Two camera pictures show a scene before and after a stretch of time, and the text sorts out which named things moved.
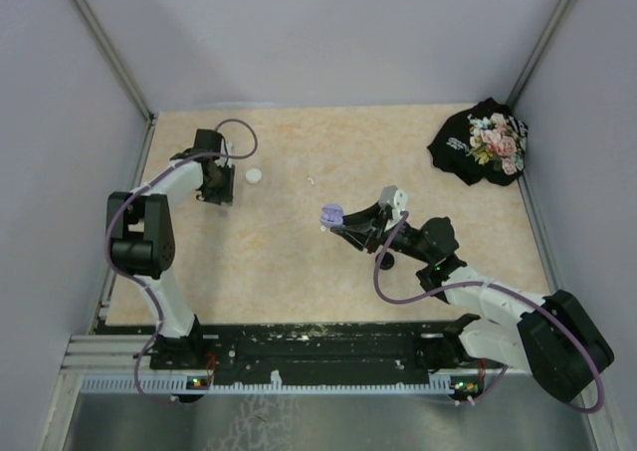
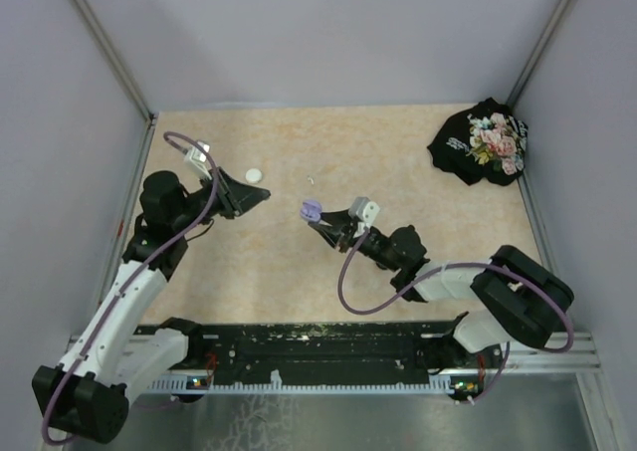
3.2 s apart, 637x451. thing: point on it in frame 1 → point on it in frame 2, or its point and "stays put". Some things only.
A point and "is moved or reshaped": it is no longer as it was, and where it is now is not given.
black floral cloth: x=483 y=142 stays put
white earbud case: x=253 y=175 stays put
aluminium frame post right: x=545 y=36 stays put
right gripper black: x=380 y=220 → x=330 y=233
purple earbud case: x=331 y=215 is moved or reshaped
